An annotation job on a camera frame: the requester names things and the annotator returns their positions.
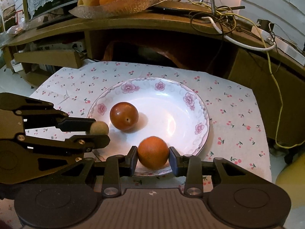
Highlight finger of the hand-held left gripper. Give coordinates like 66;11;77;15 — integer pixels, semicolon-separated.
18;134;111;183
0;93;96;133

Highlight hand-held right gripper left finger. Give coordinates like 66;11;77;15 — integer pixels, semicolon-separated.
61;146;138;197

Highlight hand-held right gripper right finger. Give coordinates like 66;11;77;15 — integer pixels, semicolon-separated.
169;147;274;196

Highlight small tan longan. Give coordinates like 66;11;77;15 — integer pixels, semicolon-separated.
90;121;109;135

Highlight white floral plate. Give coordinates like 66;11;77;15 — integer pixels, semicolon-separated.
87;77;210;177

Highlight dark red plum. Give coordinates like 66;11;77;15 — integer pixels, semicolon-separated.
109;102;139;132

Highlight cardboard box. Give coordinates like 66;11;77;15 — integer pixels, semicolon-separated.
13;50;87;70

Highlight cherry print tablecloth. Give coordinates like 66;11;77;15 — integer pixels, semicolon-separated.
0;61;272;222

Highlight brown seat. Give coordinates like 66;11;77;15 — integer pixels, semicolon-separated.
103;40;191;68

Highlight clear plastic bag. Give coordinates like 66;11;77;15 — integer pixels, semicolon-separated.
6;20;31;36

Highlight wooden desk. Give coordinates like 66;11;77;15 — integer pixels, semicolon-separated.
0;5;305;153

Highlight black monitor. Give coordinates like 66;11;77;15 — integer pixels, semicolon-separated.
22;0;83;30

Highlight yellow rounded object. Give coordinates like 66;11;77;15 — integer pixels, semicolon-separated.
276;153;305;210

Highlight glass fruit bowl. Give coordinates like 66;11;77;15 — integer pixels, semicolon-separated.
69;0;156;19

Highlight black tablet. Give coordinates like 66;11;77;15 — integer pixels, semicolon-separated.
147;4;246;15

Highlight white power strip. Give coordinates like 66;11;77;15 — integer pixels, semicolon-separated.
251;25;277;45

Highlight white router box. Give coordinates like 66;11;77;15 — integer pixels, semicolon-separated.
276;38;305;66

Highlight white cable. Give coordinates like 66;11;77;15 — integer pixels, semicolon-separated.
207;16;277;52

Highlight black cable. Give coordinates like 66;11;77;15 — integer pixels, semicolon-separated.
189;5;247;77

